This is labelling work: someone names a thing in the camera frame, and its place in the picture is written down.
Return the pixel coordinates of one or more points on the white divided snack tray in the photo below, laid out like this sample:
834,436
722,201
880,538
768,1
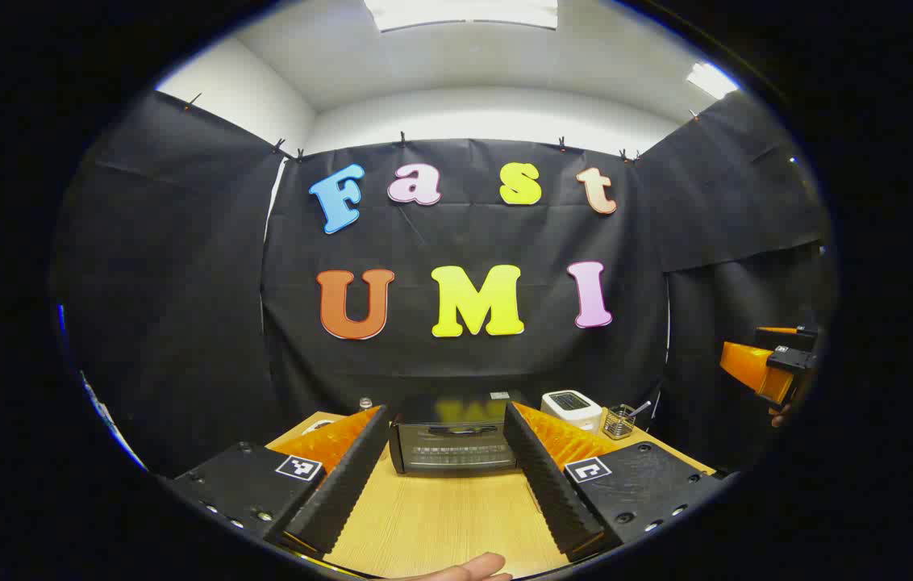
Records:
316,425

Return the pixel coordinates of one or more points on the black electric oven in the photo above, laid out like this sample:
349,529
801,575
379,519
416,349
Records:
448,456

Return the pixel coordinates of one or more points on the large ceiling light panel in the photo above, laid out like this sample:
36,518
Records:
464,12

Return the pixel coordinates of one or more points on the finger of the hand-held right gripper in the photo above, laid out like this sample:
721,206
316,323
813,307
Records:
795,335
747,363

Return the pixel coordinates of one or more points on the small ceiling light panel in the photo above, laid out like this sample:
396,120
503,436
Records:
710,81

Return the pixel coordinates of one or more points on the black backdrop cloth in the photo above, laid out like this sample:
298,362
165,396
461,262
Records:
464,234

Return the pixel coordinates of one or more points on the white toaster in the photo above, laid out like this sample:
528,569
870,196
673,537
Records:
573,407

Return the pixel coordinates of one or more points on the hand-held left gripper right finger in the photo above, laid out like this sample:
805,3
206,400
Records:
549,492

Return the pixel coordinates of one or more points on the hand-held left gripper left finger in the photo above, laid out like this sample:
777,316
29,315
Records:
343,492

